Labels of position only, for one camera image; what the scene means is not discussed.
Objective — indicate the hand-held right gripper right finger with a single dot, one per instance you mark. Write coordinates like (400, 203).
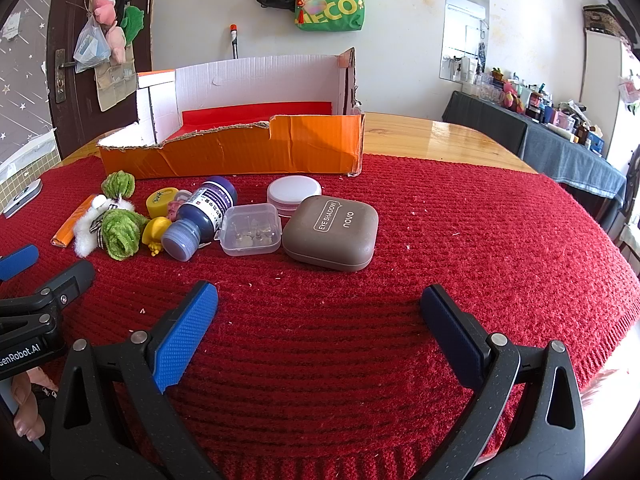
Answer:
(452, 332)

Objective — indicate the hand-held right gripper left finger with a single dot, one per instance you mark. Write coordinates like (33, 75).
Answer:
(185, 332)

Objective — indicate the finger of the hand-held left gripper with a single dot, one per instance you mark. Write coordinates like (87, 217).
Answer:
(72, 277)
(17, 261)

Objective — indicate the white plush toy green skirt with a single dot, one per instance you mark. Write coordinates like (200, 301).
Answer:
(85, 237)

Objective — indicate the orange packet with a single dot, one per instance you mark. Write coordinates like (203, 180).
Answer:
(70, 225)

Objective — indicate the green lettuce toy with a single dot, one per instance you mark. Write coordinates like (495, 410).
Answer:
(122, 232)

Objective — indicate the yellow duck toy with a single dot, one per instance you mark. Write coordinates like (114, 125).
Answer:
(156, 232)

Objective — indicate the green yarn pom-pom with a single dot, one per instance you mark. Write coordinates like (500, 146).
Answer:
(119, 183)

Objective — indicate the yellow round cap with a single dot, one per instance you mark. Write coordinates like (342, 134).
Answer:
(161, 201)

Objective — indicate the clear plastic box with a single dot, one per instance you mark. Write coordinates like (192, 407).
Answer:
(247, 230)

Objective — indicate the blue paint bottle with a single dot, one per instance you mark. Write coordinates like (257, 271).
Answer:
(200, 212)

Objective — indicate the brown eyeshadow case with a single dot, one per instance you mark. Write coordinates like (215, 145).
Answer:
(330, 232)

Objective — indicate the white round jar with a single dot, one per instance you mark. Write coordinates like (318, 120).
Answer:
(294, 191)

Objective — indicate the orange cardboard box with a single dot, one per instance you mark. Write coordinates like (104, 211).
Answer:
(250, 152)

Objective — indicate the person's left hand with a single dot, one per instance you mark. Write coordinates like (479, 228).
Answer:
(27, 400)

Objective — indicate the white flat device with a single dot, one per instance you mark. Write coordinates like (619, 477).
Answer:
(20, 197)

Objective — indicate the red knit blanket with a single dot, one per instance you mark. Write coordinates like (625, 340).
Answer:
(350, 360)

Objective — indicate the side table with dark cloth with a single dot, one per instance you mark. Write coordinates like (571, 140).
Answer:
(550, 150)

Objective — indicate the clear plastic bag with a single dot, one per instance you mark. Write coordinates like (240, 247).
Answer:
(90, 50)

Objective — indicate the row of cosmetic bottles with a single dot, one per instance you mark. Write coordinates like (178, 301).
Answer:
(535, 100)

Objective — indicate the dark brown door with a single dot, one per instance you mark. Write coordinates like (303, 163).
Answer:
(70, 20)

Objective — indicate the pink plush toy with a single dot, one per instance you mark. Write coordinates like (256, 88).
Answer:
(105, 5)

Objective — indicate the patterned fabric cover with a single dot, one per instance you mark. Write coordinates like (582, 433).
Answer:
(607, 22)

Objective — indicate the wall mirror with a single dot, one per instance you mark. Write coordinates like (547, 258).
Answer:
(465, 35)

